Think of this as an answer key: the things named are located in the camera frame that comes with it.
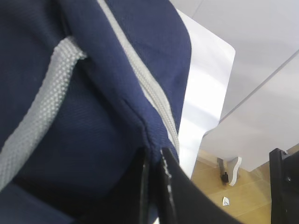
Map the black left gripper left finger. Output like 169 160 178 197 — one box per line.
77 149 150 224

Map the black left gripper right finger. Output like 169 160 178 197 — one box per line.
160 148 239 224

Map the navy insulated lunch bag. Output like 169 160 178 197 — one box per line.
0 0 191 224

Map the white paper scrap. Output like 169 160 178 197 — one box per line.
222 197 230 206

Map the grey table foot with caster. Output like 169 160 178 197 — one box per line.
217 157 242 186

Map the black metal frame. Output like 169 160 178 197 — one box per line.
269 148 299 224

